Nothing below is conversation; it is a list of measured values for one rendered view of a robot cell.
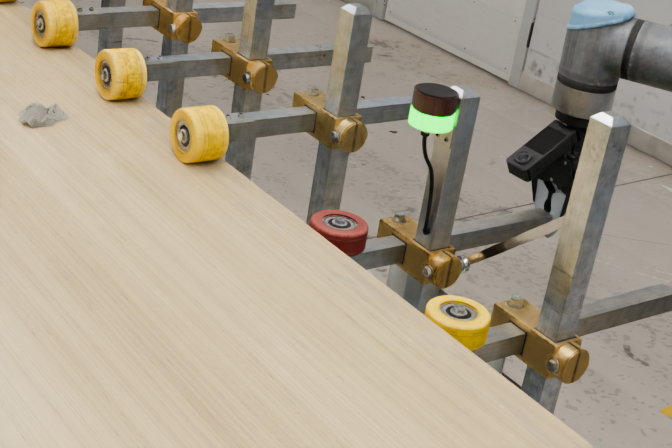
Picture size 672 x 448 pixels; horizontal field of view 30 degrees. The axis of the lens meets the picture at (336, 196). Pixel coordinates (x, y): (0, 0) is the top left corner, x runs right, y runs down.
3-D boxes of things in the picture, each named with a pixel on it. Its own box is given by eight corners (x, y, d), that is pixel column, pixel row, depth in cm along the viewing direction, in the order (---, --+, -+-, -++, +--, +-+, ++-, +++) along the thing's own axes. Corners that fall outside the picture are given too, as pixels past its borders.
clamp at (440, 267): (400, 243, 186) (406, 213, 184) (458, 286, 177) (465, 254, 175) (370, 249, 183) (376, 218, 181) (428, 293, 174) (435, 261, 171)
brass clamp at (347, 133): (317, 118, 200) (322, 88, 198) (368, 151, 191) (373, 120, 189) (286, 121, 197) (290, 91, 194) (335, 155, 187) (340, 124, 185)
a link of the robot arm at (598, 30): (631, 18, 177) (564, 1, 180) (612, 100, 182) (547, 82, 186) (647, 4, 185) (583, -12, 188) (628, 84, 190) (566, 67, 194)
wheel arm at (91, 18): (285, 13, 247) (287, -5, 245) (295, 19, 244) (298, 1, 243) (47, 26, 218) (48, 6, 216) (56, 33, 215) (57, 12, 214)
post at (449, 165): (403, 380, 189) (465, 81, 169) (417, 392, 186) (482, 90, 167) (385, 385, 187) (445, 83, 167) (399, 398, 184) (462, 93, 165)
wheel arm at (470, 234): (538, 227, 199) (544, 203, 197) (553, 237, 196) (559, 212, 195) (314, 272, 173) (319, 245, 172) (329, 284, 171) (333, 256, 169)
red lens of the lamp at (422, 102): (436, 96, 169) (439, 81, 168) (465, 113, 165) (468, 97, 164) (402, 100, 165) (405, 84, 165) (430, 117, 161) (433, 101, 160)
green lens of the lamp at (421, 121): (433, 113, 170) (436, 98, 169) (461, 130, 166) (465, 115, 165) (398, 117, 166) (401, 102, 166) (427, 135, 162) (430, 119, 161)
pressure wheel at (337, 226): (334, 274, 179) (346, 202, 175) (367, 301, 174) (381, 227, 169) (288, 283, 175) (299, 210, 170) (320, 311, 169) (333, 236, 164)
